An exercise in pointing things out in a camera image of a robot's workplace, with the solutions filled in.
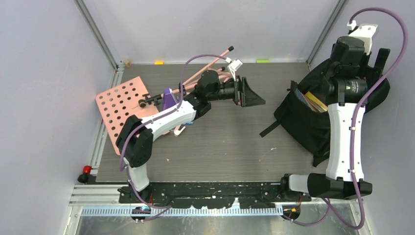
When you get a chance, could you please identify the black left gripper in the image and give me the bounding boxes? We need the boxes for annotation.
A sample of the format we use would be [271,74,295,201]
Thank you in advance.
[207,75,264,107]

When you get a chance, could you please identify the black student backpack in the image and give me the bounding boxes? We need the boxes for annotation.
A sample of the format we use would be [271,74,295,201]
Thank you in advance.
[259,59,390,167]

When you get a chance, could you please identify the orange picture book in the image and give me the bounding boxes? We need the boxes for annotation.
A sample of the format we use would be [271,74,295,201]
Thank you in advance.
[304,96,326,113]

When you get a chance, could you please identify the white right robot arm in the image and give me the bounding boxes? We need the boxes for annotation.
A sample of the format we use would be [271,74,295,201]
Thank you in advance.
[274,36,390,201]

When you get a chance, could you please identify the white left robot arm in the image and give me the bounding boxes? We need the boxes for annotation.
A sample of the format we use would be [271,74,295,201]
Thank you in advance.
[116,70,266,203]

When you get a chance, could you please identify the pink folding stand legs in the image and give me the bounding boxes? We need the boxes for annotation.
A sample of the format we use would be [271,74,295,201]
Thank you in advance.
[138,46,235,109]

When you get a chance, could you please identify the purple plastic stapler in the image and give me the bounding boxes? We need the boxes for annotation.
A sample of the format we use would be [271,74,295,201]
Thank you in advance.
[162,88,178,111]

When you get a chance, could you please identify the small wooden block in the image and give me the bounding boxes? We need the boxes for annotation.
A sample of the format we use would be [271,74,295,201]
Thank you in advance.
[124,59,132,67]

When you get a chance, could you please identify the pink perforated stand plate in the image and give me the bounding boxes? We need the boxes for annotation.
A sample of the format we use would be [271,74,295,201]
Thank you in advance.
[95,76,162,155]

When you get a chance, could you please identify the red black stamp toy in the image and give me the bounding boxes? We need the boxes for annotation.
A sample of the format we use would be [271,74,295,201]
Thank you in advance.
[77,165,92,184]

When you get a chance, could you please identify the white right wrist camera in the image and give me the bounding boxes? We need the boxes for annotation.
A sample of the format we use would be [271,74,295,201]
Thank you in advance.
[347,20,378,55]

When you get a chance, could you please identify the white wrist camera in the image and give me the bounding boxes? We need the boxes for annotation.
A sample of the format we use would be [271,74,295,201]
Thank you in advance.
[225,57,243,81]
[347,20,378,55]

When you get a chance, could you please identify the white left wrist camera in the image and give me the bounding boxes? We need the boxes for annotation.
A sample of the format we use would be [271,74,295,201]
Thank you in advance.
[225,57,243,81]

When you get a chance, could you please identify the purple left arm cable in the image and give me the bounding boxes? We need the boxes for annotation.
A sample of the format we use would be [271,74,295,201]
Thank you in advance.
[118,53,231,223]

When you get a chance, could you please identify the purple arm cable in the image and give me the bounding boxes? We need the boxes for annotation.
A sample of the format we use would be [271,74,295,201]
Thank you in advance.
[118,53,231,223]
[282,7,409,230]

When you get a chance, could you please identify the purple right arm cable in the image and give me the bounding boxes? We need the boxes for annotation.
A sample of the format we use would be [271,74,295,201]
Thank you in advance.
[282,7,409,230]

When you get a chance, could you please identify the aluminium slotted rail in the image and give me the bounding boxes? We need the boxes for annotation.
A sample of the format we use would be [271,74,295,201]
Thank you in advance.
[80,205,283,217]

